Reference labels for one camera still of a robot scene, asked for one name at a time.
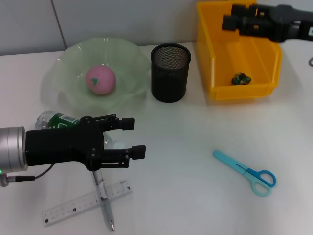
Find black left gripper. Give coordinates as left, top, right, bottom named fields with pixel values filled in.
left=25, top=113, right=147, bottom=171

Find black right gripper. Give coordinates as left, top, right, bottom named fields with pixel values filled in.
left=221, top=4, right=313, bottom=44

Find green plastic wrapper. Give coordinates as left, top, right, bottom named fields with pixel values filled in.
left=231, top=72, right=252, bottom=85

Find pink peach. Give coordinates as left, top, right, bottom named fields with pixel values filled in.
left=85, top=64, right=117, bottom=95

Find clear green-label water bottle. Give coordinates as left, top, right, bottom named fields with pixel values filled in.
left=35, top=110, right=129, bottom=150

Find black mesh pen holder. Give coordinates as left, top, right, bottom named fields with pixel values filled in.
left=150, top=43, right=192, bottom=103

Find grey white pen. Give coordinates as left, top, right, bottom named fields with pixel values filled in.
left=92, top=170, right=115, bottom=231

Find translucent green fruit plate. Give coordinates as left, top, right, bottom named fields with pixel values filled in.
left=43, top=36, right=152, bottom=116

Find blue scissors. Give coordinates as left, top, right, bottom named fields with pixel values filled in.
left=212, top=149, right=277, bottom=197

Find clear plastic ruler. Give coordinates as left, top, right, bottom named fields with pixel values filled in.
left=42, top=180, right=133, bottom=228

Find yellow plastic bin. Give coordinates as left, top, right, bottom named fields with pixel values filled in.
left=196, top=0, right=283, bottom=100

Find left arm grey cable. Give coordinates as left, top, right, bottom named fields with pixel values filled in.
left=0, top=163, right=55, bottom=187

